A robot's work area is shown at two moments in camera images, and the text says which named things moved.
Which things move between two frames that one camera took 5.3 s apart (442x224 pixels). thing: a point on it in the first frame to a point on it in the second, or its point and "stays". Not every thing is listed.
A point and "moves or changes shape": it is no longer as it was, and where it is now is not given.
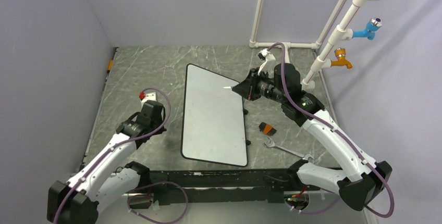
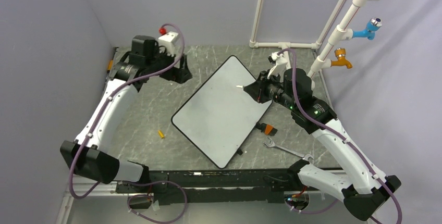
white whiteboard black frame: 212,124 moves or changes shape
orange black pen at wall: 109,67 stays
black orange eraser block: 267,129 stays
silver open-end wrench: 272,145 stays
